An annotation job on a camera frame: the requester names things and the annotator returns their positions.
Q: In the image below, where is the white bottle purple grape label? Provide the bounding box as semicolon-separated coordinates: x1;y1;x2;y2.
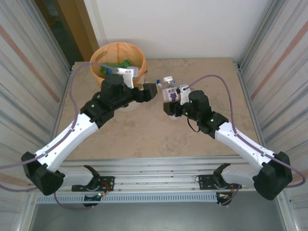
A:
162;76;181;120

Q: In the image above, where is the cream plastic bin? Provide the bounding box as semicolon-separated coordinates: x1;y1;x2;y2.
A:
117;73;146;113

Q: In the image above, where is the white bin with orange bag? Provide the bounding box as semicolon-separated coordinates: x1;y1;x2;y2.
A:
89;42;148;87

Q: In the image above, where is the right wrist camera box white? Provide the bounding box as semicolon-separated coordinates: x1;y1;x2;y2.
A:
176;83;193;106

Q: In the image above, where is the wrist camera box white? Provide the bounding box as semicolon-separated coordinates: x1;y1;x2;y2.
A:
115;66;140;89
176;83;193;106

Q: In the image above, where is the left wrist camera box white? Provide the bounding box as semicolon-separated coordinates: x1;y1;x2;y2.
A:
115;66;140;89

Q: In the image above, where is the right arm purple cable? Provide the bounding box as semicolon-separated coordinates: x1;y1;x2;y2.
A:
187;74;308;206

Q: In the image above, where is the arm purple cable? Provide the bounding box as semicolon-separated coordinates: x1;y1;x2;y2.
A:
0;62;118;211
187;74;308;206

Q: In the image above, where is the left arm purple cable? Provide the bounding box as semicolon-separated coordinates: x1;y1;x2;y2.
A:
0;62;118;211

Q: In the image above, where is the aluminium side rail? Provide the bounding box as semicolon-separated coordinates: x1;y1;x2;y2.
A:
54;64;74;135
232;61;271;154

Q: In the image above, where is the aluminium extrusion rail frame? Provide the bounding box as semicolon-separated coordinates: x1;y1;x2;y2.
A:
26;155;289;196

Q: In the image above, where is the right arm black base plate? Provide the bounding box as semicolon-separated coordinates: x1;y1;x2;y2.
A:
198;173;242;191

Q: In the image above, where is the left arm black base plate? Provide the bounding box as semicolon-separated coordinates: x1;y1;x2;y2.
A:
71;176;115;193

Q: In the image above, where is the grey slotted cable duct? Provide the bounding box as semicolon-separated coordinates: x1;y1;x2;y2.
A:
35;193;218;205

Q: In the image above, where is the brown wooden door frame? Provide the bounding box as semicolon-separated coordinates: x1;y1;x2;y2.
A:
56;0;100;62

